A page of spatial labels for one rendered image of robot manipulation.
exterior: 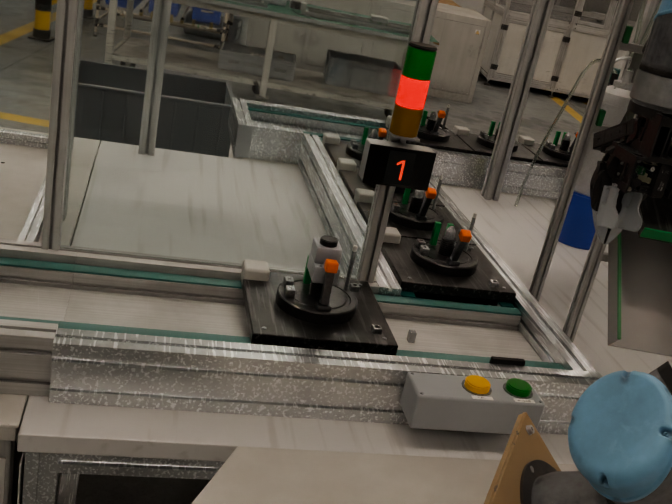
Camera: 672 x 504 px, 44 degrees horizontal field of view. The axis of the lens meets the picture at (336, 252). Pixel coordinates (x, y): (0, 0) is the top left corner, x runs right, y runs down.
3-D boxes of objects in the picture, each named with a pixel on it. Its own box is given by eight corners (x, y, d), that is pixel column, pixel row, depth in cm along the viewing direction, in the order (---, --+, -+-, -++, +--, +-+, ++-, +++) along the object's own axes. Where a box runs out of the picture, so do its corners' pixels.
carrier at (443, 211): (474, 252, 189) (488, 201, 184) (372, 241, 183) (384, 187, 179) (443, 213, 210) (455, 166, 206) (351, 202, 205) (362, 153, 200)
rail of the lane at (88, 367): (593, 436, 143) (613, 382, 139) (48, 402, 122) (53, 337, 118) (579, 417, 148) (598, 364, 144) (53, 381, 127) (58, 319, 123)
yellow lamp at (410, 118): (420, 139, 145) (426, 111, 143) (392, 135, 144) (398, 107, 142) (412, 131, 149) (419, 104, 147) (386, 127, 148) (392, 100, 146)
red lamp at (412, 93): (426, 111, 143) (433, 83, 141) (399, 107, 142) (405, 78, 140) (419, 104, 147) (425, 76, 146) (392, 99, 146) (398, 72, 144)
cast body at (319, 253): (337, 285, 139) (345, 247, 137) (311, 283, 138) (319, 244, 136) (329, 264, 147) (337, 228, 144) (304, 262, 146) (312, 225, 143)
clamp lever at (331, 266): (330, 306, 137) (339, 264, 135) (319, 305, 137) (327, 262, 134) (327, 297, 141) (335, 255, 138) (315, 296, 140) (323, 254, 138)
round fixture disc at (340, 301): (363, 328, 139) (365, 317, 139) (280, 320, 136) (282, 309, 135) (347, 290, 152) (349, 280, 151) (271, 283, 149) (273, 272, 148)
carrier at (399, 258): (514, 302, 167) (531, 245, 162) (399, 290, 161) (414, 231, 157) (475, 253, 188) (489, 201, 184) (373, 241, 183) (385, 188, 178)
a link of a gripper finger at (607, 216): (599, 253, 119) (619, 193, 116) (581, 237, 125) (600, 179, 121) (618, 256, 120) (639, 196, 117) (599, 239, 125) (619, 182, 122)
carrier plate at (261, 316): (396, 356, 137) (398, 345, 136) (250, 344, 131) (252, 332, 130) (366, 290, 158) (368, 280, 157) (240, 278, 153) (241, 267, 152)
